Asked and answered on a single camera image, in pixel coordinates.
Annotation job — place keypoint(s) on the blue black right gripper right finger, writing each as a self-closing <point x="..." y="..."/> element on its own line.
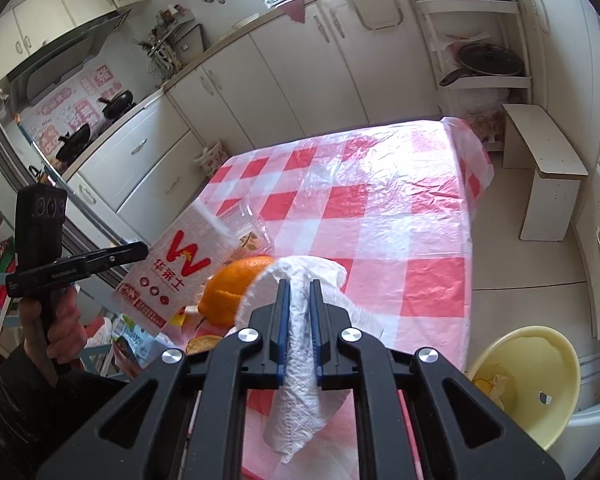
<point x="327" y="323"/>

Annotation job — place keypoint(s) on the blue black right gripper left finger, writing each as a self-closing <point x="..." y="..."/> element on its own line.
<point x="275" y="338"/>

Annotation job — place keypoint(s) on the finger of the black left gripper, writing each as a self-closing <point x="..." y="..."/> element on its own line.
<point x="105" y="259"/>

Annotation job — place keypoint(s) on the white paper towel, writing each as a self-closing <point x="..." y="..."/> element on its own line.
<point x="299" y="409"/>

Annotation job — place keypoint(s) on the small orange peel piece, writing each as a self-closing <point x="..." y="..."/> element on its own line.
<point x="202" y="344"/>

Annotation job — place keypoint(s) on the white red paper bag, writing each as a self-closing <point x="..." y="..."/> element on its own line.
<point x="178" y="265"/>

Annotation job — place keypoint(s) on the blue white milk carton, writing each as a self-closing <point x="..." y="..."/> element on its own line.
<point x="134" y="348"/>

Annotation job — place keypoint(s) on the person's left hand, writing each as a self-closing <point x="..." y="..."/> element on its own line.
<point x="65" y="338"/>

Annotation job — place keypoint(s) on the black wok on stove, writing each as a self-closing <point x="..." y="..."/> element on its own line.
<point x="72" y="145"/>

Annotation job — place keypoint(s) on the large orange peel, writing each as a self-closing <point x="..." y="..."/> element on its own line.
<point x="224" y="291"/>

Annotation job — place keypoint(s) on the black pan on stove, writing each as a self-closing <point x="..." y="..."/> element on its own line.
<point x="118" y="105"/>

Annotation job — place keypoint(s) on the range hood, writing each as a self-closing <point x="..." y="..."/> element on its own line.
<point x="55" y="62"/>

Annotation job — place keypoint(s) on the clear plastic food tray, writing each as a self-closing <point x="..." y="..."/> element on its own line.
<point x="254" y="238"/>

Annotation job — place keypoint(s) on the floral small waste basket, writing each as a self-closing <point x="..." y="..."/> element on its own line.
<point x="211" y="159"/>

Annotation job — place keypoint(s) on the red white checkered tablecloth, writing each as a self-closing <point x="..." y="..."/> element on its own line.
<point x="393" y="205"/>

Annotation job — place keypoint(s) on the yellow plastic basin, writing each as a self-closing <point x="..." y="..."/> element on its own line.
<point x="533" y="375"/>

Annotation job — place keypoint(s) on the white bucket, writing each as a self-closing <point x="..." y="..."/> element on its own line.
<point x="578" y="442"/>

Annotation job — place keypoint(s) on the white wooden stool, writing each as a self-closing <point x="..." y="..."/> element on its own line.
<point x="533" y="141"/>

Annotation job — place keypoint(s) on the black frying pan on shelf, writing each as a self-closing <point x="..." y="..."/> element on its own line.
<point x="484" y="60"/>

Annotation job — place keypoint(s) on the white shelf rack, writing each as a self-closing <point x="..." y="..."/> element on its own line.
<point x="448" y="25"/>

